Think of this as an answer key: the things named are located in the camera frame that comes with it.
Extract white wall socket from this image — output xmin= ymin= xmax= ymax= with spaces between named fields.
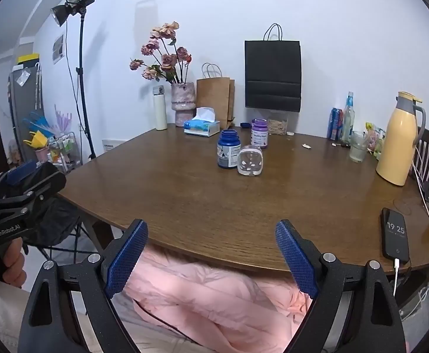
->
xmin=102 ymin=139 xmax=127 ymax=153

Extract dried pink flowers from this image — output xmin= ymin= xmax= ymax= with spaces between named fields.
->
xmin=129 ymin=21 xmax=192 ymax=84

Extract yellow thermos jug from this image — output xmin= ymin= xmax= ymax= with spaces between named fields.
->
xmin=375 ymin=91 xmax=427 ymax=186

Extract black paper bag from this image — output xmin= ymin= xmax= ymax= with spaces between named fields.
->
xmin=245 ymin=23 xmax=302 ymax=113

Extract person's left hand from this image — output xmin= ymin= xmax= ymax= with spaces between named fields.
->
xmin=0 ymin=236 xmax=30 ymax=289

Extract brown paper bag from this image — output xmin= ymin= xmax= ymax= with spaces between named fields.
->
xmin=196 ymin=63 xmax=236 ymax=130

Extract folding stool frame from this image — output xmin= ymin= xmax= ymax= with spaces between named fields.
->
xmin=34 ymin=217 xmax=103 ymax=265

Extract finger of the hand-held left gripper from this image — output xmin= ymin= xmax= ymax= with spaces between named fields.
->
xmin=0 ymin=171 xmax=67 ymax=226
xmin=0 ymin=160 xmax=41 ymax=201

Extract blue tissue box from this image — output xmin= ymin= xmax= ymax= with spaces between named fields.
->
xmin=184 ymin=107 xmax=221 ymax=137

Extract purple supplement bottle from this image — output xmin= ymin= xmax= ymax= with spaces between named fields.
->
xmin=251 ymin=119 xmax=269 ymax=149

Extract wall paper note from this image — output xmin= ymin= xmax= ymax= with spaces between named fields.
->
xmin=52 ymin=35 xmax=65 ymax=63

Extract clear plastic cup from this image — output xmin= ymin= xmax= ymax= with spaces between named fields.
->
xmin=237 ymin=146 xmax=264 ymax=176

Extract clear glass bottle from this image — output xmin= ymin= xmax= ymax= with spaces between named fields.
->
xmin=341 ymin=92 xmax=355 ymax=143

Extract wire storage trolley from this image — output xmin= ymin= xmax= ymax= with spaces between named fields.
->
xmin=47 ymin=131 xmax=83 ymax=174

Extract blue plastic hangers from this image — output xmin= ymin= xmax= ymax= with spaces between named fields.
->
xmin=22 ymin=112 xmax=59 ymax=138

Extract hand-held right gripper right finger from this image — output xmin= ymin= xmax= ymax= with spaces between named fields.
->
xmin=275 ymin=219 xmax=410 ymax=353

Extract purple plastic hangers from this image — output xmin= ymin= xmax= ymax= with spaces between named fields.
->
xmin=54 ymin=105 xmax=74 ymax=133

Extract white thermos bottle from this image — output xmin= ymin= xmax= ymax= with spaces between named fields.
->
xmin=153 ymin=85 xmax=168 ymax=131

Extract black smartphone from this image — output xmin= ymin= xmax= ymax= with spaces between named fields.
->
xmin=381 ymin=208 xmax=410 ymax=263

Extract drinking glass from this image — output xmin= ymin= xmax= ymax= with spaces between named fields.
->
xmin=349 ymin=131 xmax=369 ymax=163

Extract blue supplement bottle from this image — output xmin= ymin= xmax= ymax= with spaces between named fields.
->
xmin=217 ymin=129 xmax=242 ymax=170

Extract snack packets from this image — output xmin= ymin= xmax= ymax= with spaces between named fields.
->
xmin=365 ymin=122 xmax=386 ymax=160

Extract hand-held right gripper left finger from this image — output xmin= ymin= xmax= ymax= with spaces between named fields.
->
xmin=18 ymin=219 xmax=149 ymax=353

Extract white charging cable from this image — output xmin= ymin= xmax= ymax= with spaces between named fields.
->
xmin=393 ymin=258 xmax=401 ymax=298

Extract blue soda can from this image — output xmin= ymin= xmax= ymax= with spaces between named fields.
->
xmin=327 ymin=108 xmax=344 ymax=140

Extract pink padded jacket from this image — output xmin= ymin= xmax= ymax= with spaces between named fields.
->
xmin=112 ymin=244 xmax=314 ymax=353

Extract glass jar of oats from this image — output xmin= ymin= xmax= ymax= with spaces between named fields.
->
xmin=268 ymin=117 xmax=288 ymax=135

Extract pink ceramic vase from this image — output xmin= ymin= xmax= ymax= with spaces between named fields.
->
xmin=171 ymin=82 xmax=197 ymax=127

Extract grey refrigerator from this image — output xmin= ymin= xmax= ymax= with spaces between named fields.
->
xmin=9 ymin=62 xmax=46 ymax=162

